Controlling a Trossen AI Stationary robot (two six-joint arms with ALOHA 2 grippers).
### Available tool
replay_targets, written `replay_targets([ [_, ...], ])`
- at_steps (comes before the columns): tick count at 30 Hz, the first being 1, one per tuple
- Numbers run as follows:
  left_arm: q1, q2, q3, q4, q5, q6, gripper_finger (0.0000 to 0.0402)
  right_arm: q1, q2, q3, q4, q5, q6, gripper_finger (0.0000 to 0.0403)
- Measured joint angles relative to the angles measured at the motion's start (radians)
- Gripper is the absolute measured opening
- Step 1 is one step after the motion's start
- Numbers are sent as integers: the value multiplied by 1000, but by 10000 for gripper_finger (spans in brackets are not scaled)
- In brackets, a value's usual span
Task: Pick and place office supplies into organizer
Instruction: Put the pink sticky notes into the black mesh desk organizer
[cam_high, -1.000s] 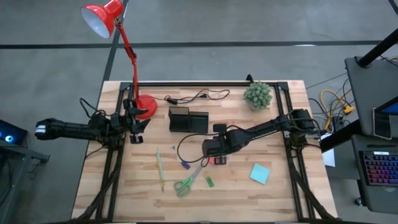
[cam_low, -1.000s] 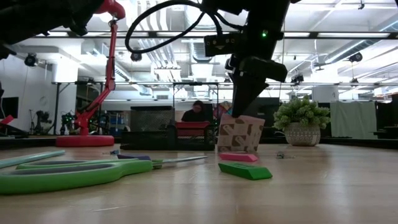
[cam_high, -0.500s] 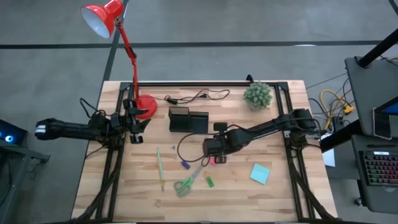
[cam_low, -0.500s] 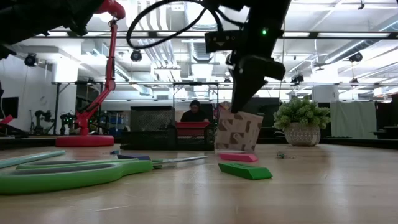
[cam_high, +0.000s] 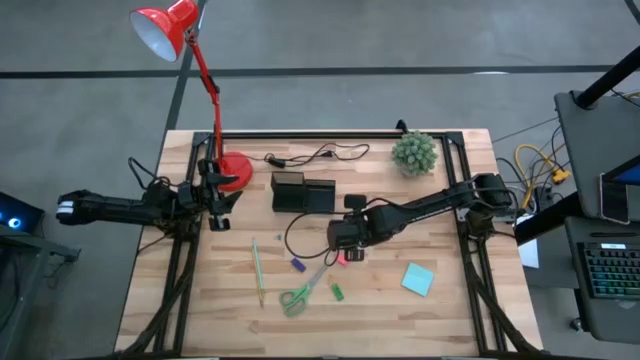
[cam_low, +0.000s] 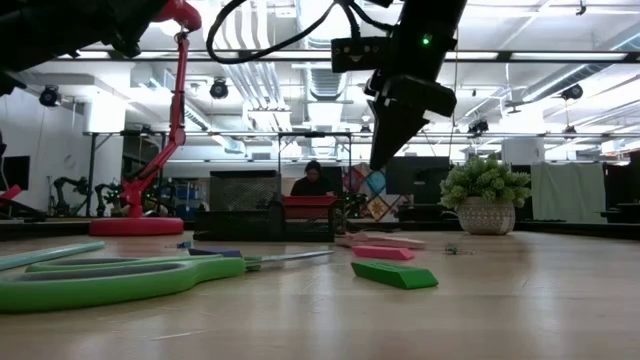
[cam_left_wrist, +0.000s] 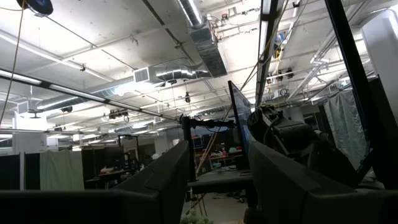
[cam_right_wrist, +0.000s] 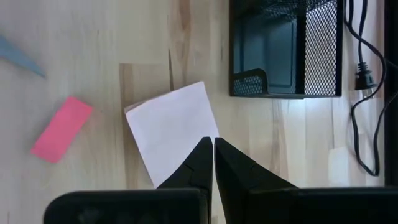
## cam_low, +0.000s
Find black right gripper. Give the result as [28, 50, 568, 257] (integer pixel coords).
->
[364, 0, 469, 172]

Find large pale pink notepad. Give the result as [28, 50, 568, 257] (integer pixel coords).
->
[335, 231, 427, 250]

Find pink eraser block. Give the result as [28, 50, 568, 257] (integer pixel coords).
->
[351, 245, 416, 262]

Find green eraser block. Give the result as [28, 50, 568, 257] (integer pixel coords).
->
[350, 259, 440, 292]

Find dark blue sticky note pad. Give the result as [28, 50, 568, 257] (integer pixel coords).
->
[187, 247, 244, 259]

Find green handled scissors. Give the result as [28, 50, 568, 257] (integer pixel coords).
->
[0, 249, 335, 315]

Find teal pencil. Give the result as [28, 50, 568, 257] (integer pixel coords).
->
[0, 241, 106, 272]

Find black mesh desk organizer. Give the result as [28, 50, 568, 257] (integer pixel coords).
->
[193, 169, 346, 244]

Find black background monitor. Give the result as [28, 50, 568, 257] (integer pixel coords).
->
[384, 156, 451, 205]

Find colourful patterned panel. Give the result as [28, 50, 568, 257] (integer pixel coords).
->
[344, 164, 415, 224]

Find person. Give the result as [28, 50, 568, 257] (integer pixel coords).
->
[289, 159, 336, 197]

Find potted green plant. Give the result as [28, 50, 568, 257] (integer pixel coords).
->
[439, 154, 533, 237]

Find pale green fabric screen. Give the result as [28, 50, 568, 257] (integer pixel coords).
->
[530, 162, 606, 223]

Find red desk lamp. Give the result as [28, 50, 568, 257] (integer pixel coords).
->
[89, 0, 204, 237]

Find silver ventilation duct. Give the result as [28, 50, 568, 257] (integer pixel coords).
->
[294, 0, 366, 101]

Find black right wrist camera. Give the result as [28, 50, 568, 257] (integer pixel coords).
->
[331, 35, 392, 74]

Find black overhead frame beam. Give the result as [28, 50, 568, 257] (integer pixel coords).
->
[54, 49, 640, 64]

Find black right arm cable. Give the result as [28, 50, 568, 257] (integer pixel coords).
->
[206, 0, 401, 65]

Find black table frame rail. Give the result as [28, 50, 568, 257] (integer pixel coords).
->
[0, 217, 640, 242]

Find black background workstation frame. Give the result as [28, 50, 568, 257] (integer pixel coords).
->
[82, 130, 354, 219]

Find black wall monitor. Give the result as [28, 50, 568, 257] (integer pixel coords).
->
[0, 154, 31, 192]

